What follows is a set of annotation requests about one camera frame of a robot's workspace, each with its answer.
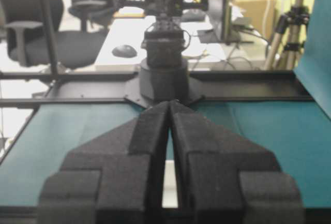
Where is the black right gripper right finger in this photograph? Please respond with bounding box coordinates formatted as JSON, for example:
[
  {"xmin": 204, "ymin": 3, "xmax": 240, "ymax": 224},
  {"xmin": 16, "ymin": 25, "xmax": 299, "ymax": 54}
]
[{"xmin": 170, "ymin": 101, "xmax": 305, "ymax": 223}]

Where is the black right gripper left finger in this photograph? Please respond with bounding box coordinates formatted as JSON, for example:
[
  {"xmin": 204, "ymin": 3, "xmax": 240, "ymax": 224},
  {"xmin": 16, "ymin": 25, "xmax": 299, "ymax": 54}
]
[{"xmin": 38, "ymin": 102, "xmax": 170, "ymax": 223}]

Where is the white plastic tray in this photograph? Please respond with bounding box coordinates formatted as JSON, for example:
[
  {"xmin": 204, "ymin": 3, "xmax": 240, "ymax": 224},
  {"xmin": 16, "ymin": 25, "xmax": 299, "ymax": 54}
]
[{"xmin": 162, "ymin": 160, "xmax": 178, "ymax": 208}]

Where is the teal table cloth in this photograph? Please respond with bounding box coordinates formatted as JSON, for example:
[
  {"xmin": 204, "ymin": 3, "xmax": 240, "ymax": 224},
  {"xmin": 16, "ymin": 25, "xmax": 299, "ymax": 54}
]
[{"xmin": 0, "ymin": 0, "xmax": 331, "ymax": 209}]

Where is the black computer mouse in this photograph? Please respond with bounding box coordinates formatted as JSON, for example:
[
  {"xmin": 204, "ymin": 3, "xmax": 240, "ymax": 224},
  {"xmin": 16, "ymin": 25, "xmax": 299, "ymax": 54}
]
[{"xmin": 112, "ymin": 44, "xmax": 137, "ymax": 58}]

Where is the white desk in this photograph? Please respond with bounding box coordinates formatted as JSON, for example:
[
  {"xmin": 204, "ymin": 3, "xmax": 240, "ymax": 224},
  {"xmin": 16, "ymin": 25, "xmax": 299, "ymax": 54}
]
[{"xmin": 94, "ymin": 16, "xmax": 267, "ymax": 71}]

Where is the cardboard box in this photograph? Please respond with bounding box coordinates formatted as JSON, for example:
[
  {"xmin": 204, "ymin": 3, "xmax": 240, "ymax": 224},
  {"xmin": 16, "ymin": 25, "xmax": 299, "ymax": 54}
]
[{"xmin": 233, "ymin": 0, "xmax": 275, "ymax": 39}]

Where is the black office chair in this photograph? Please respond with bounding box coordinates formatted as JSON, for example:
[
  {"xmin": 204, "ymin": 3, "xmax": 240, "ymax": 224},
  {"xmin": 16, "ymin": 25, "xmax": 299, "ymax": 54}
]
[{"xmin": 1, "ymin": 0, "xmax": 106, "ymax": 69}]

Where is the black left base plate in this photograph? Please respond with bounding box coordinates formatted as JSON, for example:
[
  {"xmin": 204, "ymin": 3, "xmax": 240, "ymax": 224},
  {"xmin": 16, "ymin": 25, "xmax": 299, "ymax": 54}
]
[{"xmin": 32, "ymin": 70, "xmax": 315, "ymax": 110}]

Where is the camera tripod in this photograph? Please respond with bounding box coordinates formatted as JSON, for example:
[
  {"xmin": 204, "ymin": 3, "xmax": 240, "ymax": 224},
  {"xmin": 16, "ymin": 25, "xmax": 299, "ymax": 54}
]
[{"xmin": 262, "ymin": 0, "xmax": 310, "ymax": 70}]

